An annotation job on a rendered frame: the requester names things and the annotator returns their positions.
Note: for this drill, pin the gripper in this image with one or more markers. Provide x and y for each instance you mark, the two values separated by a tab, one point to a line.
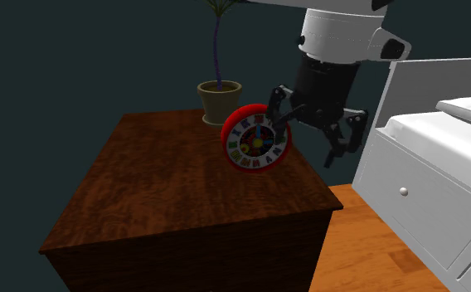
320	89

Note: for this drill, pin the red toy clock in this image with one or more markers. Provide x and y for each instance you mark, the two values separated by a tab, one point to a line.
241	155

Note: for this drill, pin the potted plant in beige pot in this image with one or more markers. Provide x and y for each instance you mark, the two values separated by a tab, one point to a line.
219	103

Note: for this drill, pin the white bed with drawer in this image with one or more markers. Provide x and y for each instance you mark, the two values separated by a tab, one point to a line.
421	210

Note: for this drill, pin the dark brown wooden nightstand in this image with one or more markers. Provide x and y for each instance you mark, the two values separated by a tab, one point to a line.
158	182

